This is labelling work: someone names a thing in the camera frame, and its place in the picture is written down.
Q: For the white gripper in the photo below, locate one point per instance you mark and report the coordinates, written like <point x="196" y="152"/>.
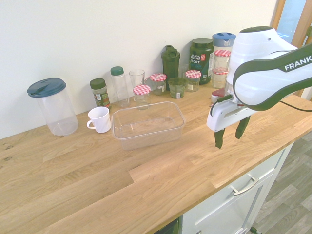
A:
<point x="220" y="117"/>

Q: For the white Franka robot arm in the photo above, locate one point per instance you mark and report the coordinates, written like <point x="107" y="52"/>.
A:
<point x="256" y="80"/>

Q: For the clear rectangular plastic container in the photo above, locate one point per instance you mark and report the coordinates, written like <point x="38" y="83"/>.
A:
<point x="148" y="131"/>

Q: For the glass jar red checkered lid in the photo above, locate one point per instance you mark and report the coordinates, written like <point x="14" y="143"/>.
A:
<point x="220" y="79"/>
<point x="158" y="85"/>
<point x="193" y="81"/>
<point x="222" y="59"/>
<point x="142" y="90"/>

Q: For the small green tinted tub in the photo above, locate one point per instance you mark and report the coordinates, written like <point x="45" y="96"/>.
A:
<point x="176" y="89"/>

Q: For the white cabinet drawer front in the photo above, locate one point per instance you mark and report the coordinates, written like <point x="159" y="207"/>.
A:
<point x="234" y="207"/>

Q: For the dark Vega protein tub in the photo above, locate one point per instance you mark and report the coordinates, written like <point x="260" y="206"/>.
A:
<point x="201" y="61"/>

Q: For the dark green shaker bottle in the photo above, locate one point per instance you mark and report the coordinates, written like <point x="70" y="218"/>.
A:
<point x="171" y="64"/>

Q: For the clear pitcher with blue lid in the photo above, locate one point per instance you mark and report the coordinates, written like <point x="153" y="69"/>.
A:
<point x="223" y="39"/>

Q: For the clear drinking glass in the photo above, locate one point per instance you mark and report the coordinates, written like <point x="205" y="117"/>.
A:
<point x="137" y="78"/>

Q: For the tall clear bottle green lid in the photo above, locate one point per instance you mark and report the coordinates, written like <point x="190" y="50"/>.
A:
<point x="120" y="87"/>

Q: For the white ribbed mug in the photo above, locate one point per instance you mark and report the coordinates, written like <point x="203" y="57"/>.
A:
<point x="101" y="120"/>

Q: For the spice jar dark green lid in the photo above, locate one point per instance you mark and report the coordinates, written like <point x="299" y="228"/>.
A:
<point x="100" y="95"/>

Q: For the clear canister with blue lid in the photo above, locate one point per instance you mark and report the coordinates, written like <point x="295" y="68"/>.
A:
<point x="59" y="112"/>

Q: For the red and white wrist camera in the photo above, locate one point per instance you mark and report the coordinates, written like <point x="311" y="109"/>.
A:
<point x="218" y="93"/>

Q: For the wooden door frame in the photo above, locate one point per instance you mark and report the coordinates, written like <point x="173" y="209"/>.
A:
<point x="301" y="31"/>

